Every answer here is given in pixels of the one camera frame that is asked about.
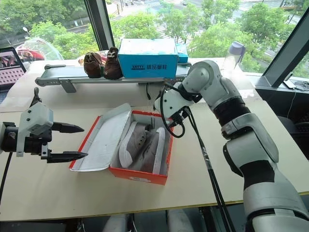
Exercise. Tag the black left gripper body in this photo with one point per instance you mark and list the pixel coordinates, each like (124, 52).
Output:
(33, 143)

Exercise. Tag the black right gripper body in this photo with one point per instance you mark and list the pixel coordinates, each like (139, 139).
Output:
(178, 117)

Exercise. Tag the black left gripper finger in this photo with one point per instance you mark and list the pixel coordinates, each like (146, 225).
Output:
(67, 128)
(65, 156)

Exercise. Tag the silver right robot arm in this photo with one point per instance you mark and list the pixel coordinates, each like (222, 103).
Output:
(251, 145)

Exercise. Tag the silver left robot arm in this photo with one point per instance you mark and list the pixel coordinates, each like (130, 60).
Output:
(9, 137)

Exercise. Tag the orange shoebox with hinged lid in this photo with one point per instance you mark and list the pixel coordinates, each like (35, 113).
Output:
(137, 177)

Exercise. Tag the large blue shoebox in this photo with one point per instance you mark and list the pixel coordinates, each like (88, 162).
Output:
(149, 60)

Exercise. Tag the grey canvas shoe white sole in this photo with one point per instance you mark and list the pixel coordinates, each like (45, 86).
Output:
(152, 152)
(131, 145)

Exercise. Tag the grey conveyor belt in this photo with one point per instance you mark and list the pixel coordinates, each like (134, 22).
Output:
(72, 78)

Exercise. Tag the small blue box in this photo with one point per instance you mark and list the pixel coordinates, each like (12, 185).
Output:
(182, 52)

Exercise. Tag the brown suede shoe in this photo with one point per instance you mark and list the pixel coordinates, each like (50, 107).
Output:
(113, 67)
(93, 65)

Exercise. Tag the transparent umbrella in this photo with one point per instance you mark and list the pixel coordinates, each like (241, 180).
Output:
(46, 49)

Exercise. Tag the clear bottle purple cap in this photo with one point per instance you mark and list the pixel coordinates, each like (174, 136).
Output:
(233, 56)

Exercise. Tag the grey rounded shape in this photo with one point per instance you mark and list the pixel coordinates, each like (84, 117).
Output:
(117, 223)
(179, 221)

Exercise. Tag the black side desk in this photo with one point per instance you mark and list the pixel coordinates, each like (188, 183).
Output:
(277, 101)

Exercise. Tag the smartphone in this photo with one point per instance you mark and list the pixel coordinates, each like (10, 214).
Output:
(289, 83)

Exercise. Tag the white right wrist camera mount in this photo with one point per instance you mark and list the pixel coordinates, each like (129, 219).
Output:
(172, 99)

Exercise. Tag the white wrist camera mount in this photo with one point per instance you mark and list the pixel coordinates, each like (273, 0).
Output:
(172, 99)
(36, 116)

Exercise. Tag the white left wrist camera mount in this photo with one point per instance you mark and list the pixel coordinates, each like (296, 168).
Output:
(36, 116)

